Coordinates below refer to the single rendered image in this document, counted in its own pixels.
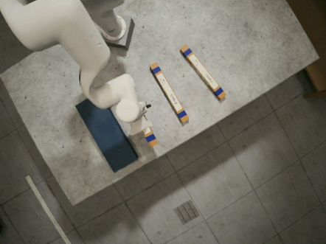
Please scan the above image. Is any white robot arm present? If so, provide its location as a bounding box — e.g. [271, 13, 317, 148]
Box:
[0, 0, 153, 135]

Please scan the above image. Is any dark blue rectangular slab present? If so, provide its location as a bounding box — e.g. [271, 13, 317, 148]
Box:
[75, 98, 138, 173]

